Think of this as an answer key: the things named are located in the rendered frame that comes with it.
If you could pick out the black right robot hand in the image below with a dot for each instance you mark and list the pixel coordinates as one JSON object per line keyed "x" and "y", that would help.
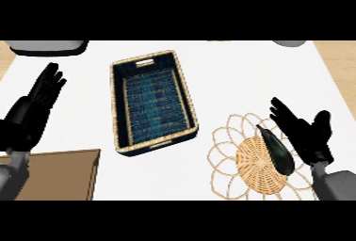
{"x": 306, "y": 135}

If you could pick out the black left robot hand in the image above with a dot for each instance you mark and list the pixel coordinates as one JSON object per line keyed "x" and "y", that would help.
{"x": 33, "y": 103}

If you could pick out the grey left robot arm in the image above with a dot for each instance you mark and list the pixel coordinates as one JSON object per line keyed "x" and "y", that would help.
{"x": 12, "y": 175}

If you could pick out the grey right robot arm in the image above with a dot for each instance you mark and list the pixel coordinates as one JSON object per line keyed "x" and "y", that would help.
{"x": 334, "y": 183}

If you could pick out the dark eggplant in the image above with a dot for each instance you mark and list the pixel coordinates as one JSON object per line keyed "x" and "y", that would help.
{"x": 278, "y": 150}

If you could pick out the woven wicker placemat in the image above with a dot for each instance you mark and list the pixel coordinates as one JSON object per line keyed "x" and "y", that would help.
{"x": 257, "y": 160}

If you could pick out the dark blue wicker basket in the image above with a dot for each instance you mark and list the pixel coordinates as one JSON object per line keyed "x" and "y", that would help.
{"x": 153, "y": 102}

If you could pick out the grey and black appliance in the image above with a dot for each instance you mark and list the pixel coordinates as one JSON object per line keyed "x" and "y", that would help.
{"x": 46, "y": 47}

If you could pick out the brown wooden board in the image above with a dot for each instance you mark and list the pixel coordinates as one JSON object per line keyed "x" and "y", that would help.
{"x": 58, "y": 175}

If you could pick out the grey round object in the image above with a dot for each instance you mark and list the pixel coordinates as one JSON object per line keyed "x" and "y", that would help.
{"x": 290, "y": 43}

